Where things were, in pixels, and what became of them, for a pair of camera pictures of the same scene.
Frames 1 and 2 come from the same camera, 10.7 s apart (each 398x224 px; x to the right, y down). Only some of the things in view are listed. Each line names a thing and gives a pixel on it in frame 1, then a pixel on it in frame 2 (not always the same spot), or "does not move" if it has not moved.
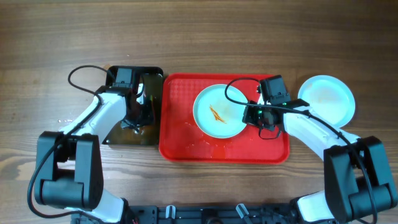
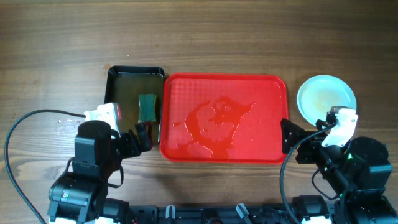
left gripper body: x=141 y=114 to x=128 y=145
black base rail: x=214 y=214 does not move
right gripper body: x=257 y=117 to x=313 y=152
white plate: x=217 y=116 to x=319 y=93
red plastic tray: x=181 y=141 does not move
